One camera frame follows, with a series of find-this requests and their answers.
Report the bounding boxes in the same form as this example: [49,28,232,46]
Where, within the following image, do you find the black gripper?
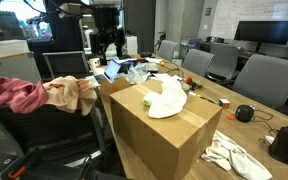
[90,6,127,66]

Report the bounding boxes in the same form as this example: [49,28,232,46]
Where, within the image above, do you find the peach cloth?
[43,75,99,117]

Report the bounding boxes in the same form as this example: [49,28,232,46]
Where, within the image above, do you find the pink cloth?
[0,77,49,115]

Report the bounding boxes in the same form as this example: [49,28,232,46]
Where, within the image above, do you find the white desktop box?
[123,34,139,56]

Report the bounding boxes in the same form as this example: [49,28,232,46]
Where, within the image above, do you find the small open cardboard box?
[98,76,132,104]

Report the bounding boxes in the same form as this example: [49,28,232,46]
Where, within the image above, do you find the black mesh chair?
[41,50,93,81]

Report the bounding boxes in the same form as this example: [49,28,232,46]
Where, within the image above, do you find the grey conference chair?
[205,42,240,83]
[181,48,215,78]
[156,39,179,62]
[231,53,288,116]

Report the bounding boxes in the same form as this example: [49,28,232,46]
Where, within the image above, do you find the large cardboard box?
[109,79,224,180]

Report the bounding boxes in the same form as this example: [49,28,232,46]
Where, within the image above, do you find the office chair with headrest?
[0,94,107,180]

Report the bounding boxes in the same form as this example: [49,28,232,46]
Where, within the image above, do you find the silver laptop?
[85,59,123,88]

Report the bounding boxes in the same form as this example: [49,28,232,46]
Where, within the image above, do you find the white appliance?
[82,27,96,56]

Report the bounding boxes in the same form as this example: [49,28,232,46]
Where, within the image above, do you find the clear plastic bags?
[123,62,152,85]

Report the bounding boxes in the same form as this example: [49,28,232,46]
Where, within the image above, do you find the dark grey door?
[123,0,157,54]

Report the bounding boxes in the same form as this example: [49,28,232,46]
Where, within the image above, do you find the white paper sheet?
[145,56,164,65]

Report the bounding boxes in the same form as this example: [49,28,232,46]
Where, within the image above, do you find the black curtain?
[43,0,85,53]

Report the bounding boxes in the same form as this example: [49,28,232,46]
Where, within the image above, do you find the white paper stack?
[149,72,185,84]

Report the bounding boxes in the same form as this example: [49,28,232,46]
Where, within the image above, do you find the cream white cloth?
[142,77,189,120]

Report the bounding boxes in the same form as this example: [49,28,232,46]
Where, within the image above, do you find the green black small device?
[191,81,205,91]

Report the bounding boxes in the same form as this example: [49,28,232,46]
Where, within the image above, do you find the grey cabinet wooden top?
[0,51,43,102]

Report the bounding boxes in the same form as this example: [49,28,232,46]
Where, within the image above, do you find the Rubik's cube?
[218,97,232,110]

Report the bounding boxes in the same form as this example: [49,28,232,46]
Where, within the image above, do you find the round black speaker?
[234,104,256,124]

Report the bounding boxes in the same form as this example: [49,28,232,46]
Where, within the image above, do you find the orange black bar clamp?
[0,145,41,180]

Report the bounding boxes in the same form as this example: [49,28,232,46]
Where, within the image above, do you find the black computer monitor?
[233,20,288,46]

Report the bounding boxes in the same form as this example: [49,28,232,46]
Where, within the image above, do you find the white rag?
[200,129,274,180]

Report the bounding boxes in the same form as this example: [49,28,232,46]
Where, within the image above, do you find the black cylindrical device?
[267,125,288,167]

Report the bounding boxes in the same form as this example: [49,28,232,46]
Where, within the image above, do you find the wall whiteboard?
[210,0,288,41]

